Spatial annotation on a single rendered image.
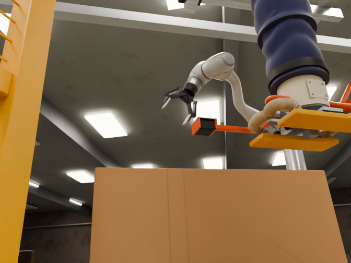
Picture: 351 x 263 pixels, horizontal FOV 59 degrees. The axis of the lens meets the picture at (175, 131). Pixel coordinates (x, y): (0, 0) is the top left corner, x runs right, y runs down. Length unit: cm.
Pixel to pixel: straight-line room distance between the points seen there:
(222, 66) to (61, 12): 220
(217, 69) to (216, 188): 96
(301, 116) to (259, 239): 43
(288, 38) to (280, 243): 79
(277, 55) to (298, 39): 9
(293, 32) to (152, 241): 95
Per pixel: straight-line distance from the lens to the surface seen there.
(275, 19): 136
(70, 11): 346
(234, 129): 136
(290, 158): 180
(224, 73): 165
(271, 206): 82
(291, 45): 128
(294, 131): 125
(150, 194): 73
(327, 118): 110
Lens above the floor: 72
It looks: 24 degrees up
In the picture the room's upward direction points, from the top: 3 degrees counter-clockwise
